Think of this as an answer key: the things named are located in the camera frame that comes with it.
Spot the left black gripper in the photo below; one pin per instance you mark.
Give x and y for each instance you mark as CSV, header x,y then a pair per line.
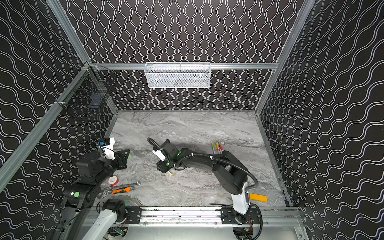
x,y
120,159

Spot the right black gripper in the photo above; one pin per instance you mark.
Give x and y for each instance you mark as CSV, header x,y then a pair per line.
x,y
165,163

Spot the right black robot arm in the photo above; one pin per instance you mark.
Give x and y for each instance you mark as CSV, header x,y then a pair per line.
x,y
232,175

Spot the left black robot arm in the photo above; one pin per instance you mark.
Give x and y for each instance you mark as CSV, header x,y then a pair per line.
x,y
94,169

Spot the red white tape roll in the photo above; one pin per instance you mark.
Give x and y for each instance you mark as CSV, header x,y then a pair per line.
x,y
113,181

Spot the silver wrench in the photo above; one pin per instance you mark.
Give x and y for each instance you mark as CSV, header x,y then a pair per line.
x,y
124,186

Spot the yellow block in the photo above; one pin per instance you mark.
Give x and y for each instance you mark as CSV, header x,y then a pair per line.
x,y
259,198

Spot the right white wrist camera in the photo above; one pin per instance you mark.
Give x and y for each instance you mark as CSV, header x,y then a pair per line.
x,y
159,154

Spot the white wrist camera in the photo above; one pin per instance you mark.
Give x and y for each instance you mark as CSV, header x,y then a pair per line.
x,y
106,146
159,154

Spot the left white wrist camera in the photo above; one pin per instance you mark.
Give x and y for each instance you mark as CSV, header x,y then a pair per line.
x,y
106,146

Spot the orange handled pliers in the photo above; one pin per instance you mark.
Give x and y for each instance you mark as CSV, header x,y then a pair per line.
x,y
116,191

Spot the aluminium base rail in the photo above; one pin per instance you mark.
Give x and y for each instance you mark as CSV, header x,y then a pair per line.
x,y
216,216

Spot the black wire mesh basket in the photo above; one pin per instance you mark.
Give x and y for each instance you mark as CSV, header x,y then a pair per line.
x,y
90,95

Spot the white wire mesh basket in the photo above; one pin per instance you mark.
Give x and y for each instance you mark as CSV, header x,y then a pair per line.
x,y
178,75

